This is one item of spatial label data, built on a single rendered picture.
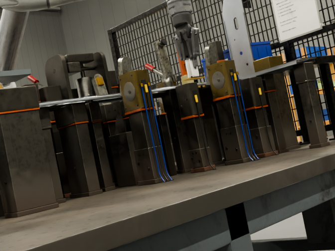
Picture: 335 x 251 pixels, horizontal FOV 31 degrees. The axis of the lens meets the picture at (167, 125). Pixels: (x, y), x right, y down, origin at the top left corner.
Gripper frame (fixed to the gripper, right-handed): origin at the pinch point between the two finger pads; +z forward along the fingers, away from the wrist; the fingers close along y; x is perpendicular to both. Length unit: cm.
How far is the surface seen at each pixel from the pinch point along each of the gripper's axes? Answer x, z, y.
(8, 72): -60, -9, -27
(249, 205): -59, 43, 73
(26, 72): -53, -8, -27
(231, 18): 26.5, -18.7, -0.4
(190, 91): -21.5, 11.0, 20.3
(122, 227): -99, 39, 85
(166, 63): 0.6, -5.1, -14.8
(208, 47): -7.3, -3.7, 17.9
